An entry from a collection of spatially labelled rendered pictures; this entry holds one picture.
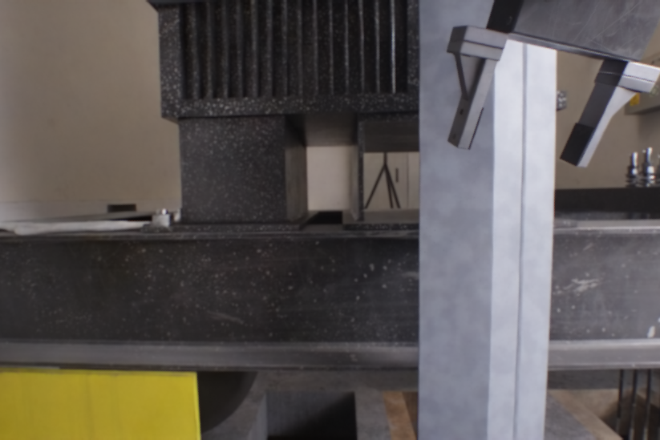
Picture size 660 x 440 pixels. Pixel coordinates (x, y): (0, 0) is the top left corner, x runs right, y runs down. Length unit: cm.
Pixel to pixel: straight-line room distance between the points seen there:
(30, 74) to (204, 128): 93
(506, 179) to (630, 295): 43
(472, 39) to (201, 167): 51
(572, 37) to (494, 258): 28
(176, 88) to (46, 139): 88
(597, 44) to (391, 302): 50
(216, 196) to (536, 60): 56
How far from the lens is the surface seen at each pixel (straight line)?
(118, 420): 81
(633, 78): 44
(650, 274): 89
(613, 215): 182
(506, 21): 36
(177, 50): 74
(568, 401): 155
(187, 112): 70
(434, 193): 50
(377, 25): 69
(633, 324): 90
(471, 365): 56
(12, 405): 93
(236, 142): 67
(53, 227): 81
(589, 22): 39
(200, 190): 69
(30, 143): 148
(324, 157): 396
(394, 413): 130
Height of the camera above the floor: 72
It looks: 4 degrees down
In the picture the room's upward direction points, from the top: 1 degrees counter-clockwise
